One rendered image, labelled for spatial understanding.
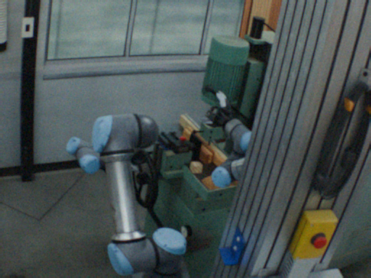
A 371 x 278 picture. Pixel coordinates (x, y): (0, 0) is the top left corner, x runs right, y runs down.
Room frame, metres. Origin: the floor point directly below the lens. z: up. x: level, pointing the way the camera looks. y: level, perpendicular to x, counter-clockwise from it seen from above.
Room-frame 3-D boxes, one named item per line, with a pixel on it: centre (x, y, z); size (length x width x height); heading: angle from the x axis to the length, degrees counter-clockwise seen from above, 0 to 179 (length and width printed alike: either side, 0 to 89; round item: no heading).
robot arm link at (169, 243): (1.25, -0.01, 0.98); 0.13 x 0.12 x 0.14; 122
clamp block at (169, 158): (2.00, 0.04, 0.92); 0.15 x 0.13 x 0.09; 34
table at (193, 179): (2.05, -0.03, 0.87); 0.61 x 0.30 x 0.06; 34
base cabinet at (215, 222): (2.16, -0.22, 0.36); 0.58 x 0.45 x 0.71; 124
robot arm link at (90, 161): (1.63, 0.35, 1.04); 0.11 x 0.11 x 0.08; 32
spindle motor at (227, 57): (2.09, -0.12, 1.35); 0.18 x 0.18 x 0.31
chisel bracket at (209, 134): (2.10, -0.14, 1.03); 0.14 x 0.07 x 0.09; 124
